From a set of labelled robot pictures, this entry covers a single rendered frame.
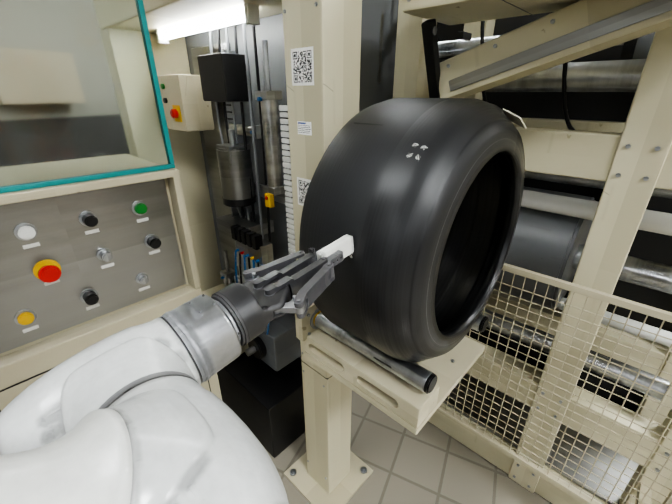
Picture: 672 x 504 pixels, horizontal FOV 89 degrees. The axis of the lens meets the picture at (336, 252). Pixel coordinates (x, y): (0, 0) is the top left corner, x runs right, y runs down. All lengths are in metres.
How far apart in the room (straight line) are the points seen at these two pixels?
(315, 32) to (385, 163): 0.38
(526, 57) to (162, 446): 1.00
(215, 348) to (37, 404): 0.15
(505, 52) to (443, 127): 0.47
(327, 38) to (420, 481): 1.60
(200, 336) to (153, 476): 0.18
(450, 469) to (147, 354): 1.56
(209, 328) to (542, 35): 0.92
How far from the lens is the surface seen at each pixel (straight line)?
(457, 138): 0.60
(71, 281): 1.09
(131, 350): 0.38
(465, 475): 1.80
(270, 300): 0.45
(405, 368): 0.80
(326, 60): 0.84
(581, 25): 1.01
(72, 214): 1.04
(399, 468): 1.76
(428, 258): 0.56
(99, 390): 0.36
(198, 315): 0.41
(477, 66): 1.07
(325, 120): 0.84
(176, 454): 0.26
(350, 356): 0.89
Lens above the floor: 1.46
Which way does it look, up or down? 25 degrees down
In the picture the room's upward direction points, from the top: straight up
